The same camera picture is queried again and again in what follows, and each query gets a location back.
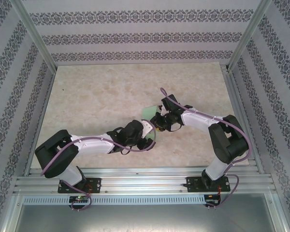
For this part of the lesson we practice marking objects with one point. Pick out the small circuit board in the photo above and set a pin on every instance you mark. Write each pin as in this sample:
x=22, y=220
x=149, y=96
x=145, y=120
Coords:
x=211, y=200
x=78, y=199

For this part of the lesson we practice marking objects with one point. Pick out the grey metal sheet panel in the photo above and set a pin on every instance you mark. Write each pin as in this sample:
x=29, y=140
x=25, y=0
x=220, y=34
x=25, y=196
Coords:
x=145, y=220

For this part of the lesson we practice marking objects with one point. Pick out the aluminium frame post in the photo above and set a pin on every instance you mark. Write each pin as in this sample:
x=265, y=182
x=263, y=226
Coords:
x=34, y=33
x=249, y=33

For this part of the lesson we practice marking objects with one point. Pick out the green paper sheet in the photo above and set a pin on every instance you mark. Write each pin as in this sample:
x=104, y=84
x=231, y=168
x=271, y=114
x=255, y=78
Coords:
x=149, y=112

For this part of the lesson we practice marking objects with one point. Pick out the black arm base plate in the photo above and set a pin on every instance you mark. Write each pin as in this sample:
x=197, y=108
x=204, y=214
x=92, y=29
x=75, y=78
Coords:
x=96, y=184
x=191, y=184

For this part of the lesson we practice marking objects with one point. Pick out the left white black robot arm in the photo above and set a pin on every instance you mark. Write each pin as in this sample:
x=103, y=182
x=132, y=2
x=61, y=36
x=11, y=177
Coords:
x=96, y=147

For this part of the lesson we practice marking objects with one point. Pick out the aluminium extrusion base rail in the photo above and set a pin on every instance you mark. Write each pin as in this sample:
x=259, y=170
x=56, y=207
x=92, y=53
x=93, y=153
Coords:
x=145, y=181

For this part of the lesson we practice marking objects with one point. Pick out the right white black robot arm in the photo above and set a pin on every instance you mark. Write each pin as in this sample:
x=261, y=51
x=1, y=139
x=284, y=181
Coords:
x=195, y=123

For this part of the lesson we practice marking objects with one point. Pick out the aluminium side rail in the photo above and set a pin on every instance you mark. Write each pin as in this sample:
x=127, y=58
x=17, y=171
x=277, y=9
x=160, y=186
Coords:
x=235, y=96
x=39, y=123

